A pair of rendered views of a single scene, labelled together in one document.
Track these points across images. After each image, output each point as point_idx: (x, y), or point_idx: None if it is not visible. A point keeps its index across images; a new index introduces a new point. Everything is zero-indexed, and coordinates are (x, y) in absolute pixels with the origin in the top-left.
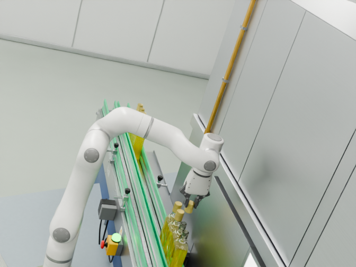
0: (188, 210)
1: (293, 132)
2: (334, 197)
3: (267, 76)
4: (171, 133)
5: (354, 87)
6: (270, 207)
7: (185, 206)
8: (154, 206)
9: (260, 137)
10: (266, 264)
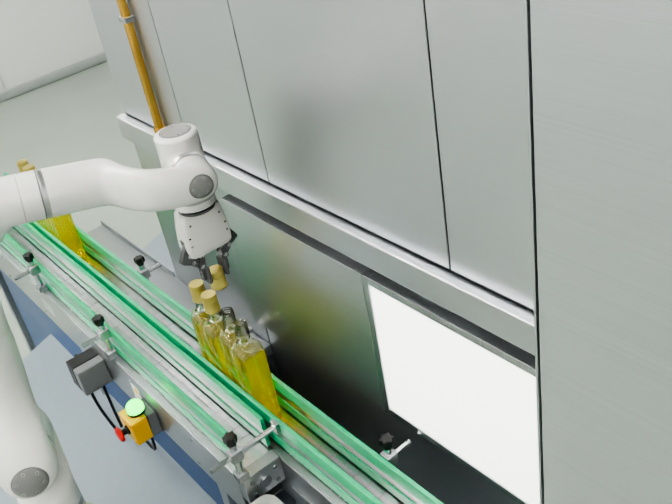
0: (219, 285)
1: (305, 26)
2: (457, 92)
3: None
4: (91, 175)
5: None
6: (352, 186)
7: (209, 281)
8: (162, 311)
9: (254, 77)
10: (408, 286)
